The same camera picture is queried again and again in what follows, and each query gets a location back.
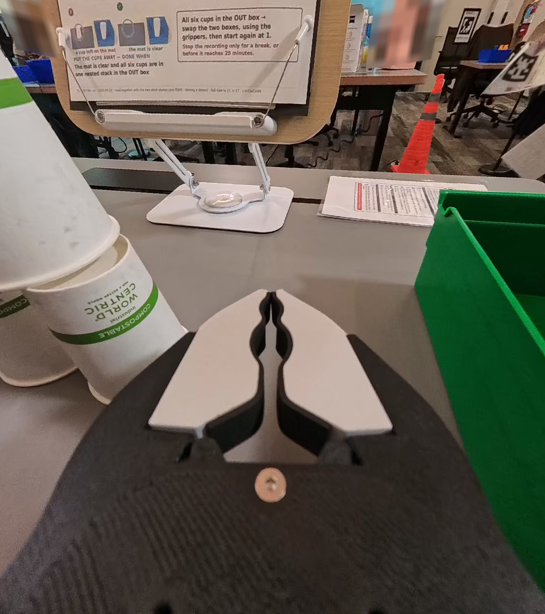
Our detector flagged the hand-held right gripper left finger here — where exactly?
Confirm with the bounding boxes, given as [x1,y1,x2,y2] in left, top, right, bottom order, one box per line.
[149,289,273,454]

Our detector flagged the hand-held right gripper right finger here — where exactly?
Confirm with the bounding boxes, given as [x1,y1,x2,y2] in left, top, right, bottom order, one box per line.
[272,289,394,455]

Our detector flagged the white paper cup green band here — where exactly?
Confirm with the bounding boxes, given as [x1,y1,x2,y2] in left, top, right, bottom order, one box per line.
[27,235,188,405]
[0,0,121,291]
[0,282,79,387]

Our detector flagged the green plastic box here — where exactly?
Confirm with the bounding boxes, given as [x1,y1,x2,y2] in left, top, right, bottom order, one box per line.
[415,189,545,614]

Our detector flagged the grey desk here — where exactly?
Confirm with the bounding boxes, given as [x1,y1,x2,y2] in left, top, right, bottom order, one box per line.
[0,158,545,614]

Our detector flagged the wooden document stand white base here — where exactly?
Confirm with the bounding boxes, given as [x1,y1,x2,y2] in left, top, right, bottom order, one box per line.
[54,0,352,235]

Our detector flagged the laminated paper sheet red label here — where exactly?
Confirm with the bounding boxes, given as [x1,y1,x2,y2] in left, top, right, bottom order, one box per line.
[318,176,489,227]

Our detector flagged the orange traffic cone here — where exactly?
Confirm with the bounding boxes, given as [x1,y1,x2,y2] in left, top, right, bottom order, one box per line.
[391,74,446,174]

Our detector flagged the long wooden work table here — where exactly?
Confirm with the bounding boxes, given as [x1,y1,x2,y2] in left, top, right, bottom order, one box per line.
[339,68,427,169]

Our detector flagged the printed instruction sheet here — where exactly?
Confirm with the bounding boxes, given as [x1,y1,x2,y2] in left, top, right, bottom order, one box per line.
[57,0,319,104]

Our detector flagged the white carton blue print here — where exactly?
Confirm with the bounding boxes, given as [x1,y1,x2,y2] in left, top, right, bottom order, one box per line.
[342,4,375,73]

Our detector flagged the black office chair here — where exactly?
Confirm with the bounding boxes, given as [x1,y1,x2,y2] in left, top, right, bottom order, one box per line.
[450,24,518,126]

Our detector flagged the black white marker card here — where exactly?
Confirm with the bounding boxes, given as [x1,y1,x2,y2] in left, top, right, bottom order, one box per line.
[481,20,545,98]

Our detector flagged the framed black white marker sign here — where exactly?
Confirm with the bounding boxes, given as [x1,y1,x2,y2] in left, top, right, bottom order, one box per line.
[456,7,482,45]

